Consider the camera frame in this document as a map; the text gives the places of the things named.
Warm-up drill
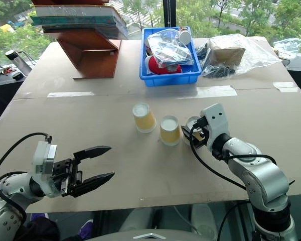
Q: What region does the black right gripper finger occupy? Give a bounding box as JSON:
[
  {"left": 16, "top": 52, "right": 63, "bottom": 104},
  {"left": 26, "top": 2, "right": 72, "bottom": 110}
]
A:
[{"left": 181, "top": 125, "right": 193, "bottom": 141}]

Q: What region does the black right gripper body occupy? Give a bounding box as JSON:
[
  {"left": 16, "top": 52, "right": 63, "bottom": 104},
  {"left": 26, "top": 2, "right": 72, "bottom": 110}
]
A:
[{"left": 189, "top": 135, "right": 209, "bottom": 150}]

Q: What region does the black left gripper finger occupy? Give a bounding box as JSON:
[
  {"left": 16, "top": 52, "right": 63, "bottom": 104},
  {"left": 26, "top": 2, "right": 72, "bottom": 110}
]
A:
[
  {"left": 66, "top": 172, "right": 115, "bottom": 198},
  {"left": 73, "top": 145, "right": 112, "bottom": 165}
]

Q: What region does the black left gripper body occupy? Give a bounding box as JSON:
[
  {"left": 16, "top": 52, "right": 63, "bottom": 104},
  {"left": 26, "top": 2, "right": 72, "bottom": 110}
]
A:
[{"left": 51, "top": 158, "right": 84, "bottom": 197}]

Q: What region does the yellow paper cup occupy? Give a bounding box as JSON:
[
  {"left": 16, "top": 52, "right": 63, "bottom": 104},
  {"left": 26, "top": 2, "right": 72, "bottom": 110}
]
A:
[
  {"left": 132, "top": 102, "right": 158, "bottom": 134},
  {"left": 182, "top": 116, "right": 207, "bottom": 146},
  {"left": 159, "top": 115, "right": 182, "bottom": 147}
]

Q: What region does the purple and white shoe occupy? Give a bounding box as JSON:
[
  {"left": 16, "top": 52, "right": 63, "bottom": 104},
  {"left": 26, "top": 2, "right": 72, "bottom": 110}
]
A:
[{"left": 76, "top": 218, "right": 94, "bottom": 240}]

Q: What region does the blue plastic bin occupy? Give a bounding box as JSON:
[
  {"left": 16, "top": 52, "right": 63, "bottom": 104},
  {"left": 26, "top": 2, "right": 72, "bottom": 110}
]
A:
[{"left": 139, "top": 26, "right": 203, "bottom": 87}]

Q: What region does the dark rounded shape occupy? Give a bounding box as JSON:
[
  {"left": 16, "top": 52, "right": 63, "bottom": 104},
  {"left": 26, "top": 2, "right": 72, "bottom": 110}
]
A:
[{"left": 14, "top": 216, "right": 61, "bottom": 241}]

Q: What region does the bag of black parts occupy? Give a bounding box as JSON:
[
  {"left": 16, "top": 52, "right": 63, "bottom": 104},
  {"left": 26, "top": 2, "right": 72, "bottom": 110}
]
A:
[{"left": 197, "top": 42, "right": 236, "bottom": 79}]

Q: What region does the red round object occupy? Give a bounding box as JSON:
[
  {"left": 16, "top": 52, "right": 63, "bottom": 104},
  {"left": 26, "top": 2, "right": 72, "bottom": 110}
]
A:
[{"left": 145, "top": 56, "right": 183, "bottom": 75}]

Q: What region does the grey robot torso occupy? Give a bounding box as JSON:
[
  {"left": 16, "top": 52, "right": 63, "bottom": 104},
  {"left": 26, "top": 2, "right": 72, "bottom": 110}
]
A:
[{"left": 89, "top": 227, "right": 218, "bottom": 241}]

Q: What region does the grey rounded shape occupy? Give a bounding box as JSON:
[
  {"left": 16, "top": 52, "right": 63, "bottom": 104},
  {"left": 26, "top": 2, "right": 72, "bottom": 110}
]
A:
[{"left": 190, "top": 203, "right": 218, "bottom": 239}]

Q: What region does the clear plastic bag with items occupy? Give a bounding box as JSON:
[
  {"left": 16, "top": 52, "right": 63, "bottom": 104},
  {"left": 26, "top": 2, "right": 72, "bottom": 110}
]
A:
[{"left": 147, "top": 28, "right": 194, "bottom": 68}]

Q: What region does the brown cardboard box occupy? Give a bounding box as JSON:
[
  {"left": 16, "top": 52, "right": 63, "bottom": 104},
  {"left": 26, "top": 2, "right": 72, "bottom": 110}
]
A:
[{"left": 209, "top": 38, "right": 246, "bottom": 68}]

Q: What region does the white capped bottle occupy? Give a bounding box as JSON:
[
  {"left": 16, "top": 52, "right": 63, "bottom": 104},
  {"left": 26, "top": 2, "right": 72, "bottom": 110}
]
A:
[{"left": 179, "top": 26, "right": 193, "bottom": 46}]

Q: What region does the brown wooden shelf stand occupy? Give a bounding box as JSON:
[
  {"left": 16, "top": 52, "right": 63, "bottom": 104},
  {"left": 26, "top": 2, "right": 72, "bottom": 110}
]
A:
[{"left": 43, "top": 27, "right": 122, "bottom": 80}]

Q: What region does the large clear plastic bag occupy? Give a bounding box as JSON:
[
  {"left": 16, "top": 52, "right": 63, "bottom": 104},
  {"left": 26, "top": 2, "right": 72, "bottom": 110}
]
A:
[{"left": 201, "top": 33, "right": 282, "bottom": 79}]

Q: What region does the black side table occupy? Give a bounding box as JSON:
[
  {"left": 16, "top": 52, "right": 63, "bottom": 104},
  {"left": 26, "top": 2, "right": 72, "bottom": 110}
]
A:
[{"left": 0, "top": 51, "right": 37, "bottom": 133}]

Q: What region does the bunch of keys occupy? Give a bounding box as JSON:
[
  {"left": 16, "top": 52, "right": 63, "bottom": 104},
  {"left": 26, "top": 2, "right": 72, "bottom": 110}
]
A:
[{"left": 0, "top": 65, "right": 17, "bottom": 76}]

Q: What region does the bottle with black cap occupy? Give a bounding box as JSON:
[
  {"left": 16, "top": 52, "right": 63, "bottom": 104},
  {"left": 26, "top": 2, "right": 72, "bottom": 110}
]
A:
[{"left": 5, "top": 49, "right": 25, "bottom": 61}]

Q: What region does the crumpled clear plastic bag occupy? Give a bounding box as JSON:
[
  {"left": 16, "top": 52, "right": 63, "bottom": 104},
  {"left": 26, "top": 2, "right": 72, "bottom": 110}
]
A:
[{"left": 273, "top": 37, "right": 301, "bottom": 60}]

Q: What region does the teal covered book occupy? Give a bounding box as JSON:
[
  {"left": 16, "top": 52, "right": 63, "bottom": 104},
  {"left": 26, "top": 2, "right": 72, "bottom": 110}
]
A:
[{"left": 29, "top": 15, "right": 129, "bottom": 40}]

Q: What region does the thick white-paged book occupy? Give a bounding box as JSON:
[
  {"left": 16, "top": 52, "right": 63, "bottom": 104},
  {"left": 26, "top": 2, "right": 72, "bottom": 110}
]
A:
[{"left": 34, "top": 5, "right": 127, "bottom": 27}]

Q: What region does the black right camera cable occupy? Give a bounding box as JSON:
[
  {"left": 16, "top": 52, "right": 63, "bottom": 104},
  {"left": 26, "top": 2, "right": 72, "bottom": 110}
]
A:
[{"left": 189, "top": 116, "right": 248, "bottom": 190}]

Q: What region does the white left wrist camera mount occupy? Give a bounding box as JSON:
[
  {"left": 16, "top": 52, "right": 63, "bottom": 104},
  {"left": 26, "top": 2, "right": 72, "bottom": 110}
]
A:
[{"left": 31, "top": 141, "right": 58, "bottom": 198}]

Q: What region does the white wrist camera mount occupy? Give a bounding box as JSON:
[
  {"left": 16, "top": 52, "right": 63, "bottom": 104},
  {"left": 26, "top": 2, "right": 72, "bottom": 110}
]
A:
[
  {"left": 31, "top": 141, "right": 58, "bottom": 198},
  {"left": 200, "top": 103, "right": 229, "bottom": 152}
]

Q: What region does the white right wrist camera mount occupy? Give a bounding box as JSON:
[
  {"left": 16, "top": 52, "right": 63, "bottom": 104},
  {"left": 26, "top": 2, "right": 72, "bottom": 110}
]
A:
[{"left": 200, "top": 103, "right": 229, "bottom": 152}]

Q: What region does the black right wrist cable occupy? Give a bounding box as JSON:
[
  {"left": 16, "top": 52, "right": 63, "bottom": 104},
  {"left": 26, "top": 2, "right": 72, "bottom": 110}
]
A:
[{"left": 212, "top": 150, "right": 278, "bottom": 165}]

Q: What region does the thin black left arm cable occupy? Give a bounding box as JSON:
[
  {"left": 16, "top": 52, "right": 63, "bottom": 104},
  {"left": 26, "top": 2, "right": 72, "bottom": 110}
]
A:
[{"left": 0, "top": 132, "right": 53, "bottom": 180}]

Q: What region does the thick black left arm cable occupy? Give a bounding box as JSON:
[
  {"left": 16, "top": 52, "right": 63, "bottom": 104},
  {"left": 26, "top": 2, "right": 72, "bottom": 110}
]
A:
[{"left": 0, "top": 171, "right": 28, "bottom": 226}]

